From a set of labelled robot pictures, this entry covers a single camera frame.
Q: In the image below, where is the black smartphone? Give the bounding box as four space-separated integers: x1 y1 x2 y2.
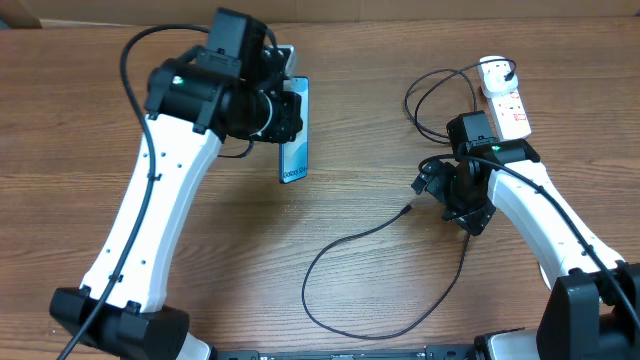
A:
279 77 310 184

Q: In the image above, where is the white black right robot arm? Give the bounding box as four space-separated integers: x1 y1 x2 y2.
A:
412 111 639 359

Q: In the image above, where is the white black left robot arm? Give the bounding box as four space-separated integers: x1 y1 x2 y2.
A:
49 8 310 359

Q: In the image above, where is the white charger adapter plug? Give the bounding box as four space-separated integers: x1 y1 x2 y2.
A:
480 68 519 98

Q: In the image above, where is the white power strip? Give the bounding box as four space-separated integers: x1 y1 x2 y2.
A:
477 55 532 140

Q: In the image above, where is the brown cardboard backdrop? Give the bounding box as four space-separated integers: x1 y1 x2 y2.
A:
0 0 640 29

